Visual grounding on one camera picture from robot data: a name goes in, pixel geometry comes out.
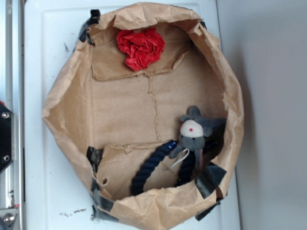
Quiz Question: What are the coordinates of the brown paper bag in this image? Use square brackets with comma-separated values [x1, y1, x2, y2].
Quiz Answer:
[43, 2, 244, 230]

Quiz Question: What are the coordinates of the grey plush mouse toy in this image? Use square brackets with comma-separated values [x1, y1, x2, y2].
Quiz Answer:
[169, 105, 226, 170]

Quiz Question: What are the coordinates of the white tray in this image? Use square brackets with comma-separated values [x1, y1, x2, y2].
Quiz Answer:
[24, 0, 244, 230]

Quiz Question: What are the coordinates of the dark blue rope loop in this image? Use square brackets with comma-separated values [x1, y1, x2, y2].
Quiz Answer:
[130, 140, 218, 196]

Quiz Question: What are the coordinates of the black mounting bracket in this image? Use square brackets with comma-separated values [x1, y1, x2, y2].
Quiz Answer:
[0, 101, 14, 174]

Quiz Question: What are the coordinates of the aluminium frame rail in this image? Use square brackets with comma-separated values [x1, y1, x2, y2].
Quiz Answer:
[0, 0, 25, 230]

